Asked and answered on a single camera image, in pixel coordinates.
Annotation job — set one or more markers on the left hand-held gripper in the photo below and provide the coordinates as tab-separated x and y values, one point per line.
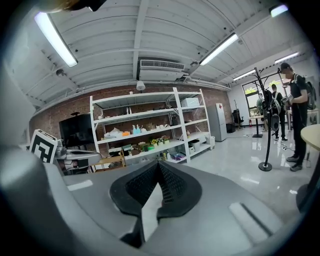
41	147

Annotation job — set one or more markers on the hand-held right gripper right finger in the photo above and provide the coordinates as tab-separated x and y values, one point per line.
180	192

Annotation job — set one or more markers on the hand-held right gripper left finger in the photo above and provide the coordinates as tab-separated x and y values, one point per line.
130	195

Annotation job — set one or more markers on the person's white hooded top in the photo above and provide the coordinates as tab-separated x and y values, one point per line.
20	175

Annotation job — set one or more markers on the purple plastic bag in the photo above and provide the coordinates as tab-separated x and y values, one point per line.
178	157

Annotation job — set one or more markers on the black television screen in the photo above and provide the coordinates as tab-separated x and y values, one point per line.
75	132

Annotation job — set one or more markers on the small white bin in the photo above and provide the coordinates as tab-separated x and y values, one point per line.
191	149

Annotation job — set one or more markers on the wide white metal shelf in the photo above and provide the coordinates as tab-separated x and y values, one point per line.
172	144

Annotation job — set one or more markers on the large white bin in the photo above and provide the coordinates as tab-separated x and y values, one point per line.
195	145

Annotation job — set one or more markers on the green snack packet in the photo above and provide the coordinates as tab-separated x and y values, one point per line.
150	147

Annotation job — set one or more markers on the pale flowers pot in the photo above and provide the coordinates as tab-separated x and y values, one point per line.
160	142

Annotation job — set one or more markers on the red flowers pot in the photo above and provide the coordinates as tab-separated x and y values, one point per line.
165	139

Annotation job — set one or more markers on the sunflower pot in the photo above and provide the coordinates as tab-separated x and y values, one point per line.
153	143

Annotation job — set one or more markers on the yellow drink bottle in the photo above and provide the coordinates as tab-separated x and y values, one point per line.
188	134

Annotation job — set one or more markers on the white air purifier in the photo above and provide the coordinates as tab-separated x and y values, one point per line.
212	143

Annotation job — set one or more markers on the narrow white metal shelf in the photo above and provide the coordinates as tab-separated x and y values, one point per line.
198	136

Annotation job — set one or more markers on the orange tissue box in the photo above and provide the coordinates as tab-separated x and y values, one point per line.
125	133

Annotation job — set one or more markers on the white plastic bag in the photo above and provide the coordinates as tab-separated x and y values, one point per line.
113	133

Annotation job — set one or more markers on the blue spray bottle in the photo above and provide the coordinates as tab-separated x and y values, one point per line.
139	130
135	130

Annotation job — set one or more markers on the black jar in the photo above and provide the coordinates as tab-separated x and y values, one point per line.
175	120

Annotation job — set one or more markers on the silver refrigerator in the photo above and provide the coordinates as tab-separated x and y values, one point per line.
217	122

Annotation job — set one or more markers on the black waste bin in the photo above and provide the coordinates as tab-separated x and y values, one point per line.
230	128

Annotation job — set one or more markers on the black coat rack stand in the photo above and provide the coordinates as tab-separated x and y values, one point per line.
265	166

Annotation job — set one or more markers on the white boxy appliance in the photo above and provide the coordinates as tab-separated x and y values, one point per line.
190	102

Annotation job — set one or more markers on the black office chair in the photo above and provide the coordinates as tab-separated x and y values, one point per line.
237	117

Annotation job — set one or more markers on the wooden high table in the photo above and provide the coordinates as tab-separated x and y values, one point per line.
257	135

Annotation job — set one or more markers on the red fire extinguisher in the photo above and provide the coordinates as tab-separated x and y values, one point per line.
250	123

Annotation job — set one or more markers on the wooden coat stand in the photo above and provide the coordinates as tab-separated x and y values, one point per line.
235	105

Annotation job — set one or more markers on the ceiling light strip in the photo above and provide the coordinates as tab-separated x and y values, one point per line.
218	49
244	75
279	10
287	57
56	38

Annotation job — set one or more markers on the white round ceiling device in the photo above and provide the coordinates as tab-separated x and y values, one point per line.
140	85

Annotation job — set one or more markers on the black framed window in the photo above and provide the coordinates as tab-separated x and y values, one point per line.
250	100

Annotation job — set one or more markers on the ceiling air conditioner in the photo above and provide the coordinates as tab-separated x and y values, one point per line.
160	72

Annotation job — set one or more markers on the round beige table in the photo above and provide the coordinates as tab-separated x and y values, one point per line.
312	135

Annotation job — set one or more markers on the ceiling dome camera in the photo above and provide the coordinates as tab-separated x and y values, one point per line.
60	72

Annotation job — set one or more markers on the black head-mounted camera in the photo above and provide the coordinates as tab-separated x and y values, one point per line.
95	3

